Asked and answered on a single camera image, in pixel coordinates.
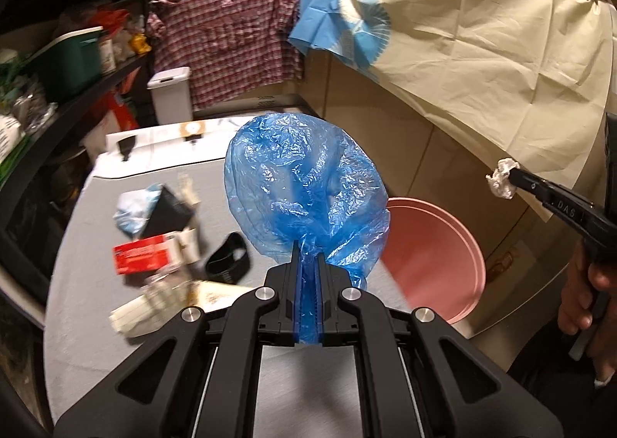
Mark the black metal shelf rack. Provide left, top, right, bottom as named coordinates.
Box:
left=1, top=0, right=150, bottom=327

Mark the green storage box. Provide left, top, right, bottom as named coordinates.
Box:
left=27, top=26, right=103, bottom=95

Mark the black foil sachet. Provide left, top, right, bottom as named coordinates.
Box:
left=139, top=185, right=194, bottom=239

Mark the light blue face mask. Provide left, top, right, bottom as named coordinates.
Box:
left=113, top=183, right=162, bottom=239

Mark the red plaid shirt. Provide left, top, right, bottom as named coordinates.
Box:
left=147, top=0, right=303, bottom=110

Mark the black plastic item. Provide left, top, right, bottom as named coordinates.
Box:
left=205, top=232, right=251, bottom=286

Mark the red white medicine box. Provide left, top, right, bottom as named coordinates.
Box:
left=112, top=233, right=185, bottom=275

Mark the person's right hand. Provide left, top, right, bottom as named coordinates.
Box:
left=557, top=242, right=616, bottom=386

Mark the beige tissue pack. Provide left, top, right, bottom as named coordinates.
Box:
left=187, top=280, right=253, bottom=313

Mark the cream cloth with blue corner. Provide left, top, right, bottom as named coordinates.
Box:
left=290, top=0, right=616, bottom=188

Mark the white torn paper carton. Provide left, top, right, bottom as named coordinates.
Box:
left=176, top=172, right=201, bottom=264

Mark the grey ironing board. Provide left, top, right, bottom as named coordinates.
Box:
left=54, top=114, right=408, bottom=437

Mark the white tissue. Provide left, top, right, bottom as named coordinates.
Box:
left=485, top=158, right=520, bottom=200

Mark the white pedal bin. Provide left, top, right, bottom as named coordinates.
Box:
left=147, top=67, right=192, bottom=124

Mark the pink plastic trash bucket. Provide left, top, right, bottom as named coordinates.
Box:
left=381, top=198, right=485, bottom=324

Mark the clear plastic wrapper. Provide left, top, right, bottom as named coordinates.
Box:
left=109, top=273, right=192, bottom=339

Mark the blue plastic bag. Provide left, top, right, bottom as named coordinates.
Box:
left=224, top=113, right=390, bottom=344

